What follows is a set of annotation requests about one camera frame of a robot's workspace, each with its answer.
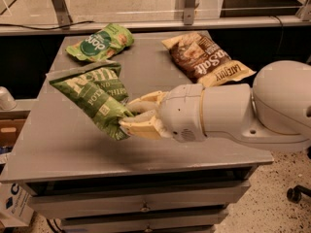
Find left metal bracket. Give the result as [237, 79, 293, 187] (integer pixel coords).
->
[52, 0, 73, 28]

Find small green snack bag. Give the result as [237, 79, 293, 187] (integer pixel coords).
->
[66, 23, 134, 62]

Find lower grey drawer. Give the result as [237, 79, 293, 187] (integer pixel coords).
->
[61, 208, 227, 233]

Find green jalapeno chip bag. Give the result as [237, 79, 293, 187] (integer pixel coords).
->
[47, 60, 132, 141]

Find upper grey drawer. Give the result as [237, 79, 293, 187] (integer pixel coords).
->
[29, 181, 251, 218]

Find white cup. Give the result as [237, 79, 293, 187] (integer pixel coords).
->
[0, 86, 17, 111]

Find cardboard box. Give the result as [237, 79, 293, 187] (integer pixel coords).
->
[0, 119, 25, 147]

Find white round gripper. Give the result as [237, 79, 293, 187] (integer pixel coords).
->
[120, 84, 205, 143]

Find black hanging cable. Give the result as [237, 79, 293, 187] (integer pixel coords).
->
[270, 16, 286, 63]

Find black cable on ledge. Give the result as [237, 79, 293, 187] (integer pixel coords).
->
[0, 19, 95, 31]

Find black chair caster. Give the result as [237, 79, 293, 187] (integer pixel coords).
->
[287, 185, 311, 203]

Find grey drawer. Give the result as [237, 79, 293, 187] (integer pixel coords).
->
[29, 181, 251, 218]
[61, 208, 227, 233]

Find middle metal bracket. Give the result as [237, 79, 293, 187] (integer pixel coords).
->
[183, 0, 196, 25]

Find white blue paper bag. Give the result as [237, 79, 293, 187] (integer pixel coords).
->
[0, 183, 33, 228]

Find grey drawer cabinet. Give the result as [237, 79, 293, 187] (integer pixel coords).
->
[0, 30, 275, 233]

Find brown sea salt chip bag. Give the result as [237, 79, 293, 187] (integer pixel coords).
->
[162, 32, 255, 87]

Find metal bracket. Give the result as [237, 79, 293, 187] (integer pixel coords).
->
[52, 0, 73, 28]
[183, 0, 196, 25]

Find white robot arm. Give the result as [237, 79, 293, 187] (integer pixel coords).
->
[120, 60, 311, 152]

